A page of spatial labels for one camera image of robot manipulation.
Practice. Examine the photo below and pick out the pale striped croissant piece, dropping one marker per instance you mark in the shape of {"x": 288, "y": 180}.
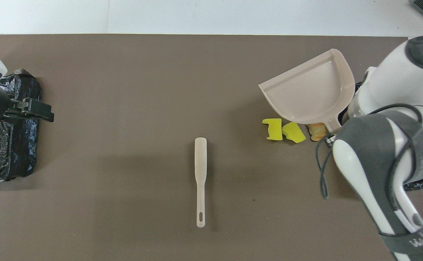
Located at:
{"x": 317, "y": 131}

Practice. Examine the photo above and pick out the yellow notched sponge piece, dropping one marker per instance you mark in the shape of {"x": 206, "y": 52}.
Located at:
{"x": 274, "y": 129}

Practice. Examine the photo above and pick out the brown table mat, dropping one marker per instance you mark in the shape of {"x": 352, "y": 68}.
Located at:
{"x": 124, "y": 108}

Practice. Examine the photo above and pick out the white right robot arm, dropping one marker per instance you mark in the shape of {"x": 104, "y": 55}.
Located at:
{"x": 396, "y": 83}

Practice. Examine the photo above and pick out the yellow wedge sponge piece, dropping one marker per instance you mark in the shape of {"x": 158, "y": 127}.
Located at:
{"x": 294, "y": 132}

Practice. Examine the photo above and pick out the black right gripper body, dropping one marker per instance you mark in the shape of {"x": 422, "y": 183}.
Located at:
{"x": 333, "y": 137}

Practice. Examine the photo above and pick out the beige hand brush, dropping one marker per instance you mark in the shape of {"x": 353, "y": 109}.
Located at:
{"x": 200, "y": 159}

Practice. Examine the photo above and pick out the black bag lined bin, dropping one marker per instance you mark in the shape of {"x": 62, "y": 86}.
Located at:
{"x": 422, "y": 183}
{"x": 19, "y": 152}

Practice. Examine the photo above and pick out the beige plastic dustpan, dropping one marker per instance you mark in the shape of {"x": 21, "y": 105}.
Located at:
{"x": 306, "y": 94}

